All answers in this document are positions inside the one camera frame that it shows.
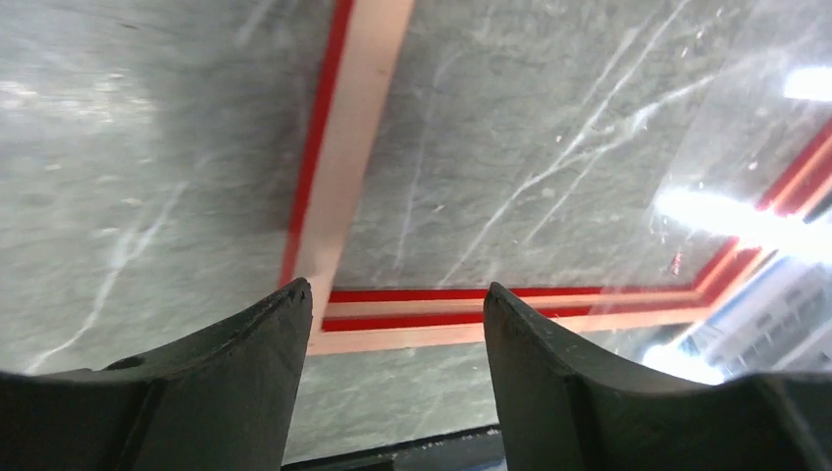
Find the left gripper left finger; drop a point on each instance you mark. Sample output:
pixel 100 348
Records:
pixel 220 398

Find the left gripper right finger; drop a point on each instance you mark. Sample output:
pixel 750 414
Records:
pixel 565 403

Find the clear transparent sheet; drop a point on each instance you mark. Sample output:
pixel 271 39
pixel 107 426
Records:
pixel 751 179

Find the orange wooden picture frame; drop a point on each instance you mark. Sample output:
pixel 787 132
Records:
pixel 455 144

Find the building and sky photo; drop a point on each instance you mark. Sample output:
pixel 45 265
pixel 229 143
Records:
pixel 780 320

